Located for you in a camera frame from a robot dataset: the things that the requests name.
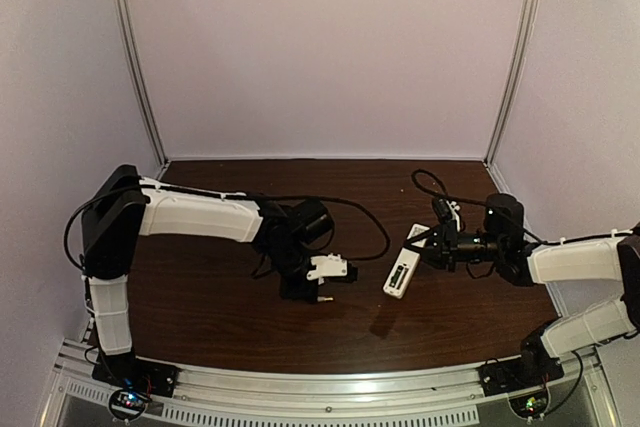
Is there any aluminium frame post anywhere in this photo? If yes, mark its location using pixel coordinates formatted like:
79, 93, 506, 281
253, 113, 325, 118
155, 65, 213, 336
114, 0, 169, 167
484, 0, 540, 168

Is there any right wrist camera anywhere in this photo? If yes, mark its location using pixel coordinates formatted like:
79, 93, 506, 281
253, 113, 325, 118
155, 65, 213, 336
431, 197, 462, 232

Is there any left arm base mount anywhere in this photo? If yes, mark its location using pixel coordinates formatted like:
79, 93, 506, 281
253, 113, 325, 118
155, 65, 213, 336
92, 346, 179, 398

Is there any right circuit board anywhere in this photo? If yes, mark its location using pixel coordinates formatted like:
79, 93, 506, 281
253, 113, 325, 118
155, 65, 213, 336
508, 388, 550, 421

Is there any left aluminium frame post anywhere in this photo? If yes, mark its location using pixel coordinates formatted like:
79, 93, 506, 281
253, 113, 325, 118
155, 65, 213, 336
114, 0, 169, 167

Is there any white remote control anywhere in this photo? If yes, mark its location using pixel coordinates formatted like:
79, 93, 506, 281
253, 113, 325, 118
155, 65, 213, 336
382, 247, 421, 299

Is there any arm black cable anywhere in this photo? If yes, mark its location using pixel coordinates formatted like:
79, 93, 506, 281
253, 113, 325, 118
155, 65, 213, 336
64, 191, 392, 278
410, 169, 631, 248

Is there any circuit board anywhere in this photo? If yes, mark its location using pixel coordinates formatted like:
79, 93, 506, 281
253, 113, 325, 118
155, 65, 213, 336
508, 388, 550, 421
107, 389, 151, 422

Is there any right aluminium frame post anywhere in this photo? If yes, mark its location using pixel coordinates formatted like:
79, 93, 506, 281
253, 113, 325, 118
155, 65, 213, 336
484, 0, 540, 168

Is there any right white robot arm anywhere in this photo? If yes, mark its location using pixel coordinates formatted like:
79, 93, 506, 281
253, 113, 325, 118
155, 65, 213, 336
403, 194, 639, 366

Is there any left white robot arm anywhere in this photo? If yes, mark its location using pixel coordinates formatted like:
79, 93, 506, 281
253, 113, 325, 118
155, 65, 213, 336
72, 165, 348, 357

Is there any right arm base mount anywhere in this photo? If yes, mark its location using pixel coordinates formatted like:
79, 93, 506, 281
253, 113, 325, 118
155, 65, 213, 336
477, 341, 564, 397

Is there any front aluminium rail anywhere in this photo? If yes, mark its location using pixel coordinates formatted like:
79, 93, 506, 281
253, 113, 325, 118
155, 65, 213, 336
52, 341, 606, 426

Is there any left circuit board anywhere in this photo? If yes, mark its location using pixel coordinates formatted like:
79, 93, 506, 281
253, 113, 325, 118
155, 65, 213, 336
107, 389, 151, 422

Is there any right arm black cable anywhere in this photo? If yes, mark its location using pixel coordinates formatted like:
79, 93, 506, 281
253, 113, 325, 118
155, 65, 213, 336
410, 169, 631, 248

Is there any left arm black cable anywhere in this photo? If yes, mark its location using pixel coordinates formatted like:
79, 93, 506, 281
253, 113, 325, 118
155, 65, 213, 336
64, 191, 392, 278

